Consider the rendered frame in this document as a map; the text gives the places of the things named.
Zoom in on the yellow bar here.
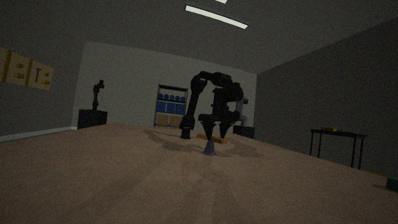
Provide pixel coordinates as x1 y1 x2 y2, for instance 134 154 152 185
197 134 227 144

